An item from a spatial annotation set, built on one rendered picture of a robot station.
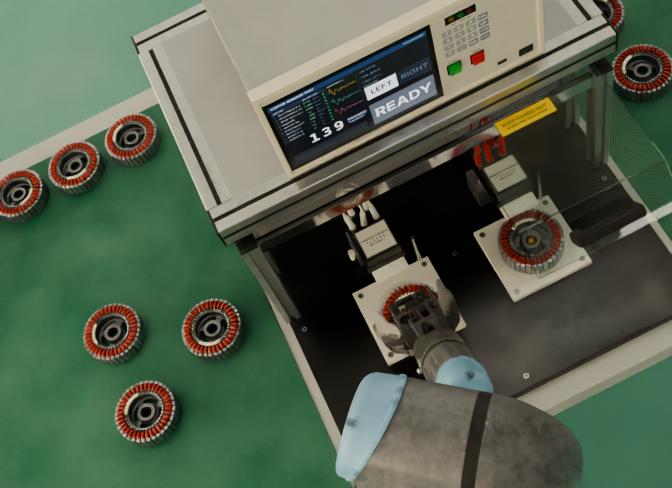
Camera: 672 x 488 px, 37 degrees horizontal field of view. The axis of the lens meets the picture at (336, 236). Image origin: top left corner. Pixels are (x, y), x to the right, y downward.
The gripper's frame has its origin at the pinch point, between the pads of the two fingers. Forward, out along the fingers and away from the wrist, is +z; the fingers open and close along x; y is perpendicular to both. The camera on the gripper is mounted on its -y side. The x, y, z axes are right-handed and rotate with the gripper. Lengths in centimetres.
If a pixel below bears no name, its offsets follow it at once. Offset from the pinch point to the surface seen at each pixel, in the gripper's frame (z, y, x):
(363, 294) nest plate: 11.4, 1.8, 5.8
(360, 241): 4.2, 13.8, 2.5
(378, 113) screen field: -8.1, 35.4, -7.6
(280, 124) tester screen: -13.4, 41.7, 6.2
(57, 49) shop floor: 191, 50, 58
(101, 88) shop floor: 173, 35, 49
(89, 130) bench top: 64, 41, 42
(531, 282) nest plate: 1.9, -6.1, -20.8
